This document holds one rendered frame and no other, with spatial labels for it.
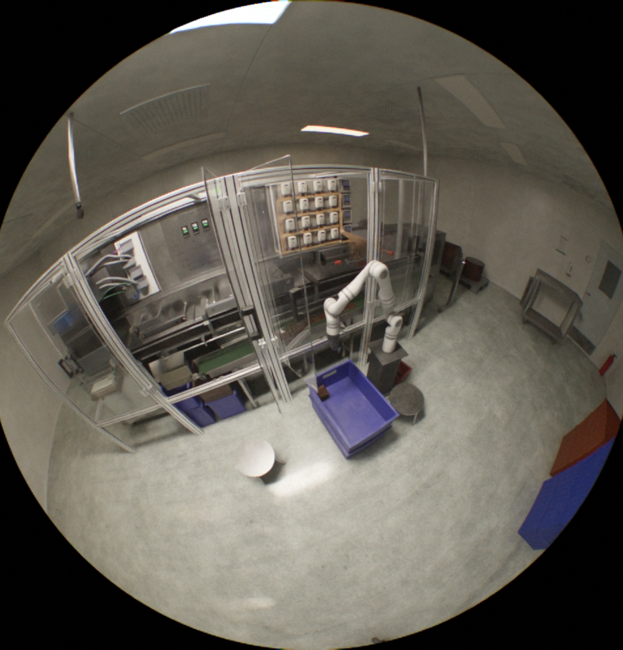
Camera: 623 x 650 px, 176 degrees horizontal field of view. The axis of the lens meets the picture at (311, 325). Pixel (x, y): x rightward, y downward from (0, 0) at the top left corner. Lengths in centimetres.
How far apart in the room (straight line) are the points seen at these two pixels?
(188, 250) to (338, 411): 165
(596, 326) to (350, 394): 515
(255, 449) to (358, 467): 78
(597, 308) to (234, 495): 611
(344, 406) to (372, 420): 25
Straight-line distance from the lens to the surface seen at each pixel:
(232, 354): 154
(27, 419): 474
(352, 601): 188
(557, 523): 212
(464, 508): 198
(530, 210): 511
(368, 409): 163
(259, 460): 152
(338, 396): 167
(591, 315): 538
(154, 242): 164
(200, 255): 161
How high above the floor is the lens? 166
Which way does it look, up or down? 39 degrees down
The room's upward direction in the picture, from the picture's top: 6 degrees counter-clockwise
